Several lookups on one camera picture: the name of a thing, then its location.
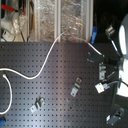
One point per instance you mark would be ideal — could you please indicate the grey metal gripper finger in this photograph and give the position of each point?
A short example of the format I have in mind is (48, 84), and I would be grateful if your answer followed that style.
(102, 71)

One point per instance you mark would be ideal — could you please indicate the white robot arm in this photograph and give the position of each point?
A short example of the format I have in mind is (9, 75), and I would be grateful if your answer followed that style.
(113, 72)

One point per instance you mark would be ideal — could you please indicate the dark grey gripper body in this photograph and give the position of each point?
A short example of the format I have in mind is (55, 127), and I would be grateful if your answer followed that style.
(95, 57)

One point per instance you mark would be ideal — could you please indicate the white connector block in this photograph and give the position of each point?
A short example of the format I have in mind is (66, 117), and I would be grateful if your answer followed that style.
(101, 87)

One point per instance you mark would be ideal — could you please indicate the metal cable clip middle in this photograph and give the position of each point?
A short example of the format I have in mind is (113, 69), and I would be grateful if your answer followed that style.
(76, 87)

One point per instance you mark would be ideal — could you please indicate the blue clamp handle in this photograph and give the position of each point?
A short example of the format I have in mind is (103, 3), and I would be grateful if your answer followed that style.
(94, 34)

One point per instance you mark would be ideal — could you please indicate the grey clamp bottom right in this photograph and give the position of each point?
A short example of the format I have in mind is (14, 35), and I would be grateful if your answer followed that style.
(115, 116)

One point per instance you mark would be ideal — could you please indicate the metal cable clip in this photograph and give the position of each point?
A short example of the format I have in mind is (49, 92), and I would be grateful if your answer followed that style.
(76, 87)
(37, 105)

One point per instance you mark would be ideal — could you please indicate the metal cable clip left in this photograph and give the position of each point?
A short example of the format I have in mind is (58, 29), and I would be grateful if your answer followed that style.
(37, 105)

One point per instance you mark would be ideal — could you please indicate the white device red button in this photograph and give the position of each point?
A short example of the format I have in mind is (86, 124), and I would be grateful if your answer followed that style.
(8, 37)

